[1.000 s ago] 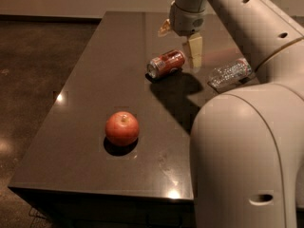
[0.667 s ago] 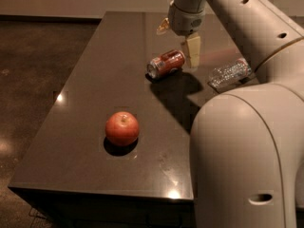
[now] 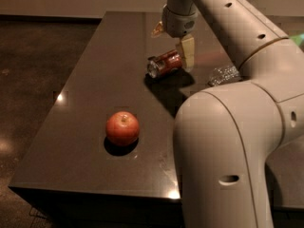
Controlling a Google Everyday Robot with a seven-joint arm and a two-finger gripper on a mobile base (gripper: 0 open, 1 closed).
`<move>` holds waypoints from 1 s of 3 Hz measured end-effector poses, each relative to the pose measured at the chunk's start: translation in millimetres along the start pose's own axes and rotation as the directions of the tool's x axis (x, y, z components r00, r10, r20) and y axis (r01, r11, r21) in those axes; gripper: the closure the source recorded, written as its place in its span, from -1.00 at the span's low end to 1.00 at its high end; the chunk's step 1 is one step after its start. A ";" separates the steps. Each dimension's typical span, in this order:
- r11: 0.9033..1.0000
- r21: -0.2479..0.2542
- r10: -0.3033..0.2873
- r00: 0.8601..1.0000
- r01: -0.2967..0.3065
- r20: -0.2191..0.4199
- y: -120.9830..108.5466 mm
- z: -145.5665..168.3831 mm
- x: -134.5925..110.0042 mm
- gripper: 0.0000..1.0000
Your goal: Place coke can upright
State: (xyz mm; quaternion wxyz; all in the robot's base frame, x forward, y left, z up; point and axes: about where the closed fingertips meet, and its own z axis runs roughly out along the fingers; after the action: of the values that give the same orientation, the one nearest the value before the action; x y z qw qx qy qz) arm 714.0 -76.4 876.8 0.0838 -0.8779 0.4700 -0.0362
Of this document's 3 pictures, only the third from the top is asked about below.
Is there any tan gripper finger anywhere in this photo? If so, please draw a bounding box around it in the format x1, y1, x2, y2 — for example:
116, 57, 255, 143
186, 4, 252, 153
151, 21, 164, 37
176, 34, 195, 72

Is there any red coke can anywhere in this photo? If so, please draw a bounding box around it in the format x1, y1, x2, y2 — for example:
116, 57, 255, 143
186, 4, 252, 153
147, 49, 182, 79

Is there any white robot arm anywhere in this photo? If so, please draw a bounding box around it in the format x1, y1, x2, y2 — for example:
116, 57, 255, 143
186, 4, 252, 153
155, 0, 304, 228

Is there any clear plastic water bottle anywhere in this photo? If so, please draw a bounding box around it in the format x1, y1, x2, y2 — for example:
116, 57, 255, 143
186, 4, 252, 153
208, 65, 241, 86

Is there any red apple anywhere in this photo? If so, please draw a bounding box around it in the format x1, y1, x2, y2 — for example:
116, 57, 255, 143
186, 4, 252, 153
105, 111, 140, 146

